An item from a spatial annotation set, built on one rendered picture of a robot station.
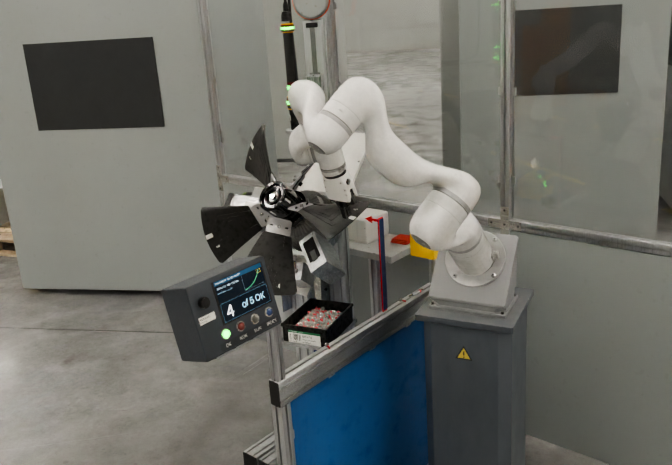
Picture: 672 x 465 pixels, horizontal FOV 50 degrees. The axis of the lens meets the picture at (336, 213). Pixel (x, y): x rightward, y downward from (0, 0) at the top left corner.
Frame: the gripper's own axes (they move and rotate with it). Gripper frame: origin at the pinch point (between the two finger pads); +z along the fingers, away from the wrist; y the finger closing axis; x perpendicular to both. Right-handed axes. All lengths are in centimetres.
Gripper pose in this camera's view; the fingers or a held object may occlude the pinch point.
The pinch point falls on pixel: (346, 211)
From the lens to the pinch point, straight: 240.3
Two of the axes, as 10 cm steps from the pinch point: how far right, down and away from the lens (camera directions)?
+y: -7.7, -1.5, 6.2
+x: -5.9, 5.3, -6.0
